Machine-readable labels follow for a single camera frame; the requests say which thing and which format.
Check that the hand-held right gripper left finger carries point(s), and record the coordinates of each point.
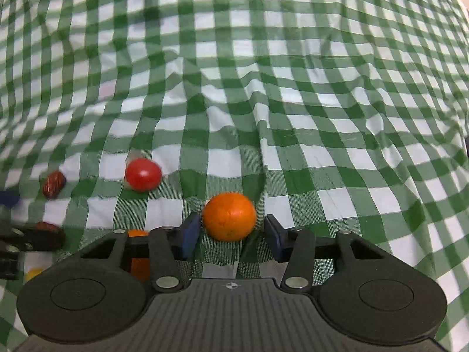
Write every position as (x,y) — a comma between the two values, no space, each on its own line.
(188,236)

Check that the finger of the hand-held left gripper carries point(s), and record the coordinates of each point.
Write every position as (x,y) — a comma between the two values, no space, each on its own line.
(40,241)
(9,198)

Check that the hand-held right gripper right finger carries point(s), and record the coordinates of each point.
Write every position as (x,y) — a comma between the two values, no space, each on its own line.
(276,240)

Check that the dark red jujube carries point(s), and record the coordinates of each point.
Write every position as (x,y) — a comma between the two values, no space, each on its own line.
(47,226)
(54,184)

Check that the yellow longan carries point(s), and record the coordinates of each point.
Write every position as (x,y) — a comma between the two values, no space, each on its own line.
(33,274)

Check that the orange mandarin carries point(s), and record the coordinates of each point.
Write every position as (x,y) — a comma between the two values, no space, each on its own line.
(141,268)
(229,217)

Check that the plastic-wrapped red cherry tomato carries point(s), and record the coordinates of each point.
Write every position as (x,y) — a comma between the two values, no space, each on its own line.
(143,175)

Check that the green checkered cloth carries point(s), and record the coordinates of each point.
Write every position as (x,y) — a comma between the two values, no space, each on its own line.
(256,80)

